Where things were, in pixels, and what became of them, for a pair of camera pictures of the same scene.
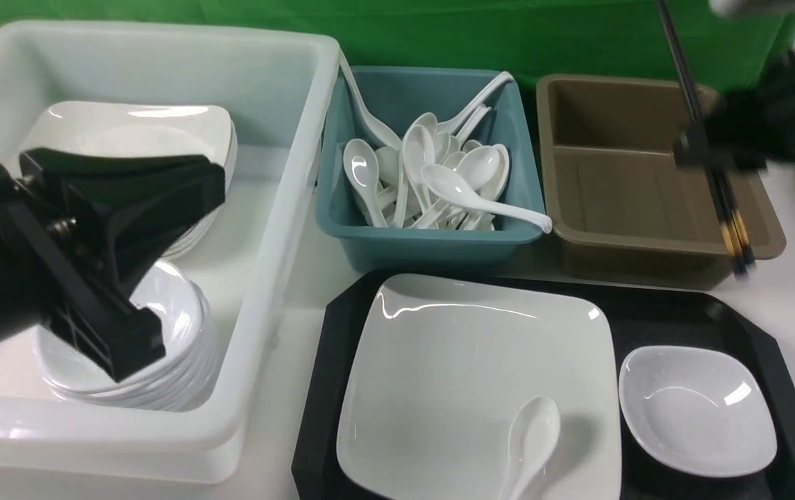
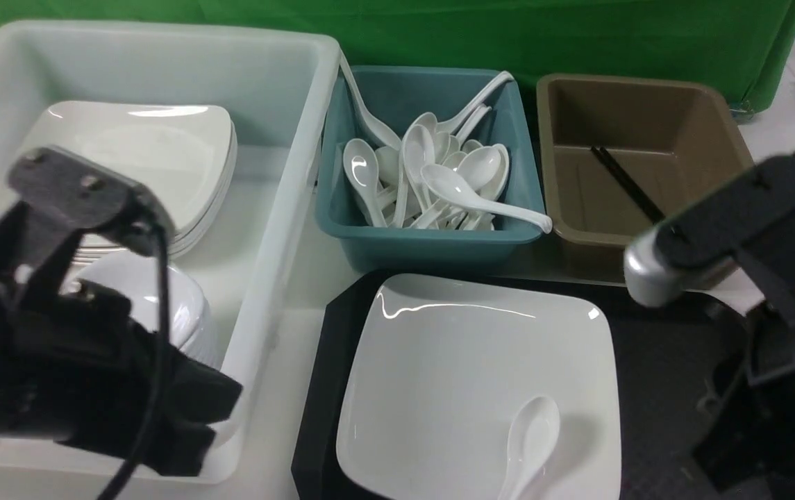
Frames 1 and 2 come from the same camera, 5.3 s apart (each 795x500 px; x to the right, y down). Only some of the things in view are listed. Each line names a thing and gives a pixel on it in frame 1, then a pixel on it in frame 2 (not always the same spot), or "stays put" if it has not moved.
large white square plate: (440, 371) stays put
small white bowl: (707, 413) -> (137, 278)
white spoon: (533, 433) stays put
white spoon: (486, 169) stays put
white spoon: (419, 148) stays put
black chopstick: (728, 211) -> (656, 215)
